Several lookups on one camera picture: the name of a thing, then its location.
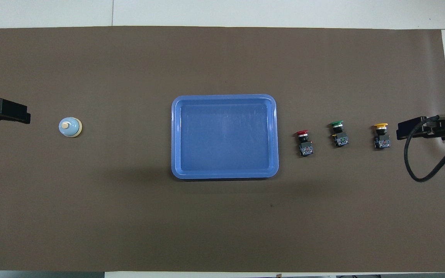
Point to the yellow push button switch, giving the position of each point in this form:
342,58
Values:
381,141

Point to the green push button switch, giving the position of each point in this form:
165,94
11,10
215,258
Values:
339,138

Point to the red push button switch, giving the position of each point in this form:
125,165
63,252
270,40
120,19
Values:
305,146

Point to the blue plastic tray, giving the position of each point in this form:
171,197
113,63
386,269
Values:
224,137

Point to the brown table mat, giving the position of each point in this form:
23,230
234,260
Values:
129,216

